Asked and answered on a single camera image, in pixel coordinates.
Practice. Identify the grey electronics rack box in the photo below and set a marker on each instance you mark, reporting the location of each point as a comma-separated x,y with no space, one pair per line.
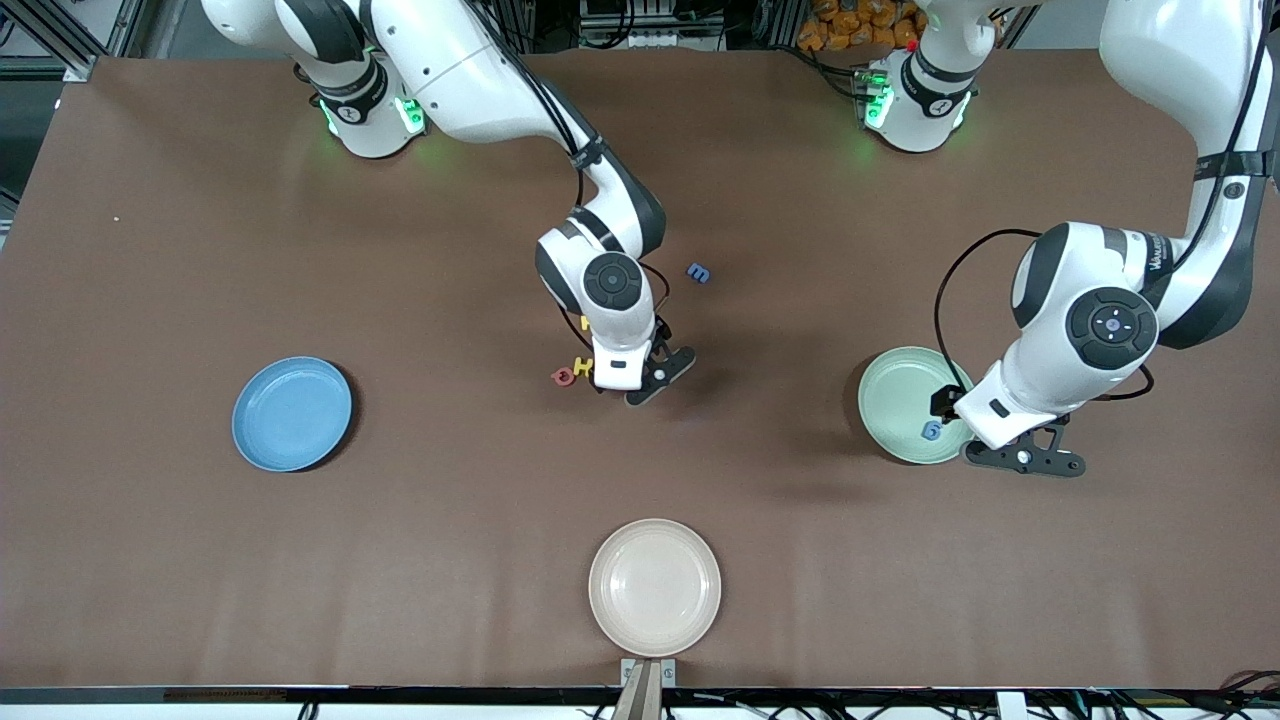
650,38

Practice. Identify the blue plate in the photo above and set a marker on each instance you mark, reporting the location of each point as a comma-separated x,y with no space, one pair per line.
292,414

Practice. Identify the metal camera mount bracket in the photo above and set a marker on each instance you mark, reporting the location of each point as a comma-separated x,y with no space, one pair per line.
648,690

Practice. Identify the aluminium frame profile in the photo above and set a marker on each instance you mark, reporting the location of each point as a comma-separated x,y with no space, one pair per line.
80,65

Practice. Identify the cream plate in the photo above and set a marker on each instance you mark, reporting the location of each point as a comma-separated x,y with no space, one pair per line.
655,588

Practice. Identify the green plate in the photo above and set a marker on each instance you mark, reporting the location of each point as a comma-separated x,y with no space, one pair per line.
890,400

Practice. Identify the black table edge rail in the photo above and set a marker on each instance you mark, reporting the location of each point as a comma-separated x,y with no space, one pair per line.
300,693

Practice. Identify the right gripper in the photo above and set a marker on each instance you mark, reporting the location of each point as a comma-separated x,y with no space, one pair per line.
663,330

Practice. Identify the orange snack bag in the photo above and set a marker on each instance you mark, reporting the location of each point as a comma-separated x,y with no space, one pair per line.
850,25

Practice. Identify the blue foam letter g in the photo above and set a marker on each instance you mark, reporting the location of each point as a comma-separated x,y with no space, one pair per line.
925,431

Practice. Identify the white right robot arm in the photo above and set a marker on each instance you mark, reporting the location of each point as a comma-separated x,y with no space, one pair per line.
480,70

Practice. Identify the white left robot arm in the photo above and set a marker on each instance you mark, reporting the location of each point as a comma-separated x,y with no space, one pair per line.
1180,60

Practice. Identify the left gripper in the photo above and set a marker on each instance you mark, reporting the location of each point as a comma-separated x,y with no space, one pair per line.
943,401

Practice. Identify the blue foam letter m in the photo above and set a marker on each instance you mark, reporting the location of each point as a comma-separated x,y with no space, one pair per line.
698,272

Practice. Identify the red foam letter Q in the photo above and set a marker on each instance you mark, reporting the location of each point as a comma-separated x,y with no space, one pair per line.
555,377

